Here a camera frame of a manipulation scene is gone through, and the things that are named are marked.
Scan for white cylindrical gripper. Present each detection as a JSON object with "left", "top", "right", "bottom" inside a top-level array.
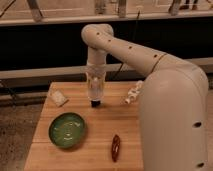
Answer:
[{"left": 86, "top": 64, "right": 106, "bottom": 108}]

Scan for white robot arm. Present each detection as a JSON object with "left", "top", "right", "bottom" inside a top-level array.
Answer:
[{"left": 81, "top": 24, "right": 209, "bottom": 171}]

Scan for green ceramic cup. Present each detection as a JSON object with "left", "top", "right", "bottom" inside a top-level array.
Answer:
[{"left": 48, "top": 112, "right": 86, "bottom": 149}]

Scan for white plastic toy piece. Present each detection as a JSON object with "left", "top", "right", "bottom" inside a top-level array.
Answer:
[{"left": 125, "top": 80, "right": 143, "bottom": 104}]

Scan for dark red oblong object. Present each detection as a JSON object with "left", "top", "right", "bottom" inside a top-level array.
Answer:
[{"left": 111, "top": 135, "right": 121, "bottom": 162}]

